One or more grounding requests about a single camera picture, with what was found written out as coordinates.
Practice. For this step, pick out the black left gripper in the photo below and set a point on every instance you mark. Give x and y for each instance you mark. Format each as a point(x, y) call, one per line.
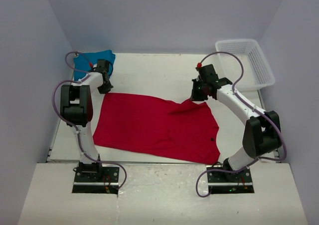
point(106, 90)

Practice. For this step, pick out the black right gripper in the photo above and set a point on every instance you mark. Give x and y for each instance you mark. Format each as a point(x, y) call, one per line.
point(195, 97)

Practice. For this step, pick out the red t shirt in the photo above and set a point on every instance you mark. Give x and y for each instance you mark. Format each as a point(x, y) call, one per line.
point(144, 124)

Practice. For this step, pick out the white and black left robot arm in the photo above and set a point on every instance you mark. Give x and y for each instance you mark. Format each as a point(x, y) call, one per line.
point(76, 108)

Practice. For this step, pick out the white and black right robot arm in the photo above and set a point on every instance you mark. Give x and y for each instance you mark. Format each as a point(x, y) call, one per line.
point(262, 132)

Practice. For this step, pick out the folded blue t shirt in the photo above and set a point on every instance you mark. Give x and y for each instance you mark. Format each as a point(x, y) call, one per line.
point(82, 64)

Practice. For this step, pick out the white perforated plastic basket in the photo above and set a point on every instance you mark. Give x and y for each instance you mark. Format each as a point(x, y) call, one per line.
point(245, 57)

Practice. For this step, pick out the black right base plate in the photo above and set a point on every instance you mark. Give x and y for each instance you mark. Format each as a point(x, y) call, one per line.
point(227, 183)

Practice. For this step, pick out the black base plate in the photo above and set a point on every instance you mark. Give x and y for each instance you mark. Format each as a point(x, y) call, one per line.
point(227, 183)
point(95, 179)

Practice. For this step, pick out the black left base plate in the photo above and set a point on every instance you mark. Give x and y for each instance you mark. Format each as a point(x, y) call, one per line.
point(95, 179)

